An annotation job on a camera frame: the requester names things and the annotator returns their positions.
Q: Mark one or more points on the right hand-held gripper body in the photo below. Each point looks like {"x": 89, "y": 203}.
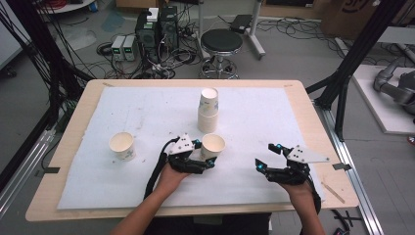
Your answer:
{"x": 303, "y": 155}

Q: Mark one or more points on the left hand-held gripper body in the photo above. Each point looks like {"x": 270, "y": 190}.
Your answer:
{"x": 182, "y": 147}

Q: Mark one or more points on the floral paper cup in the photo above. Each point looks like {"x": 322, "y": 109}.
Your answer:
{"x": 122, "y": 147}
{"x": 213, "y": 145}

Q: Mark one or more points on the stack of white paper cups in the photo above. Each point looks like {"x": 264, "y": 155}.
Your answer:
{"x": 207, "y": 112}

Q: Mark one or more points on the person's left hand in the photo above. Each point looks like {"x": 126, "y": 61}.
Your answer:
{"x": 173, "y": 178}

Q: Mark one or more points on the person's right hand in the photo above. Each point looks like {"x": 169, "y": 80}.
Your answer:
{"x": 297, "y": 192}

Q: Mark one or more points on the white foam mat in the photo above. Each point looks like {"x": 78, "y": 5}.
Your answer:
{"x": 228, "y": 189}

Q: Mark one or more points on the black tape piece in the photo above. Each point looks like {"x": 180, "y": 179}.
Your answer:
{"x": 342, "y": 166}
{"x": 51, "y": 170}

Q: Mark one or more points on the thin wooden stick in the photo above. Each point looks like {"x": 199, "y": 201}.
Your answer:
{"x": 333, "y": 193}

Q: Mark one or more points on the person's dark clothing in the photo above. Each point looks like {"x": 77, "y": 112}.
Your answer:
{"x": 212, "y": 226}

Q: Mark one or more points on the white platform board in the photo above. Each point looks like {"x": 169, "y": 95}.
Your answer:
{"x": 381, "y": 114}

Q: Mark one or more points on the black round stool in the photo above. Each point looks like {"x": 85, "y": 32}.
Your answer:
{"x": 221, "y": 40}

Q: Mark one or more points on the grey bench power supply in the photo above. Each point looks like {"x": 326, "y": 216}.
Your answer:
{"x": 117, "y": 49}
{"x": 130, "y": 49}

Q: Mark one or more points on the white stand leg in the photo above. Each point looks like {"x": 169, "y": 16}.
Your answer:
{"x": 256, "y": 36}

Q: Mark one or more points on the black computer tower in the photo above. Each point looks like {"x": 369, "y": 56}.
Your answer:
{"x": 169, "y": 29}
{"x": 147, "y": 36}

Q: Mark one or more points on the flat black device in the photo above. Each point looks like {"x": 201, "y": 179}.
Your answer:
{"x": 241, "y": 23}

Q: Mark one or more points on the small white box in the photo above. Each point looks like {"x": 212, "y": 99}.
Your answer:
{"x": 152, "y": 14}

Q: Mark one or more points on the cardboard box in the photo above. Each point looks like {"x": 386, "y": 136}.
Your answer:
{"x": 349, "y": 16}

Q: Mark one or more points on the white round table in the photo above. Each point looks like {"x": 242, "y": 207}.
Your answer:
{"x": 65, "y": 6}

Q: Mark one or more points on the aluminium rail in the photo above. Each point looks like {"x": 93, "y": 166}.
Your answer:
{"x": 23, "y": 176}
{"x": 355, "y": 182}

